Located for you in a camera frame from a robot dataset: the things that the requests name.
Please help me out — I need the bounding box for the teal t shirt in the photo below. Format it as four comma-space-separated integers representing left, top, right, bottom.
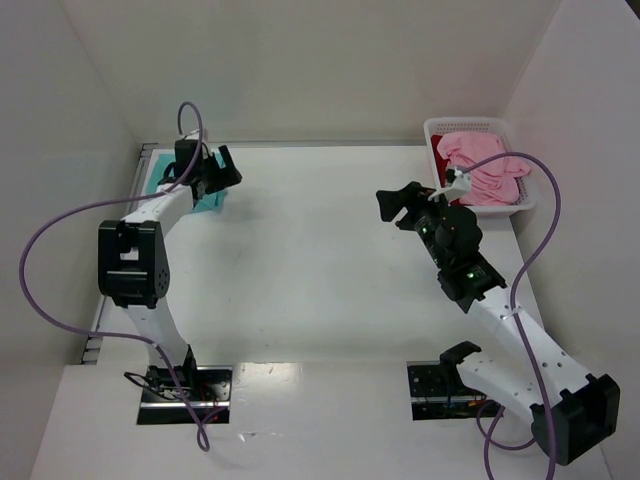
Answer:
143, 151, 227, 214

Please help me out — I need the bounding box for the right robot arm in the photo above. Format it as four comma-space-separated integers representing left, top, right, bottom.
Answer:
376, 182, 620, 466

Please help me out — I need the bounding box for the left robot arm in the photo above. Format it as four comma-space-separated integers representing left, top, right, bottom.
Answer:
98, 136, 242, 390

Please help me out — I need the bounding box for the red t shirt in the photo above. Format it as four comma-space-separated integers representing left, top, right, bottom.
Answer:
430, 135, 462, 185

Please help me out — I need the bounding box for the pink t shirt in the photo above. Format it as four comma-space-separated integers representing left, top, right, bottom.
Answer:
435, 131, 531, 207

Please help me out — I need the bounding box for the white plastic basket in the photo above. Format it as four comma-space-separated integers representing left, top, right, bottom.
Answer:
423, 117, 538, 218

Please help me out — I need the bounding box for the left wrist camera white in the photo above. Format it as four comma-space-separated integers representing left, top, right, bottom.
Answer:
182, 128, 208, 143

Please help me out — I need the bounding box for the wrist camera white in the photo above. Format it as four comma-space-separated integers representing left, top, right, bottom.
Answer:
428, 168, 472, 203
182, 128, 208, 143

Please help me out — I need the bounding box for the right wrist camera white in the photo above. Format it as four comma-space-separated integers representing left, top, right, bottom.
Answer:
428, 168, 472, 203

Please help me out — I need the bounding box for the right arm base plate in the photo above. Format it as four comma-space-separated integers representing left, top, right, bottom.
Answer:
407, 362, 498, 421

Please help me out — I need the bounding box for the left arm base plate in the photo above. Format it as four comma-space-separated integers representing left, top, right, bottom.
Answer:
125, 366, 233, 426

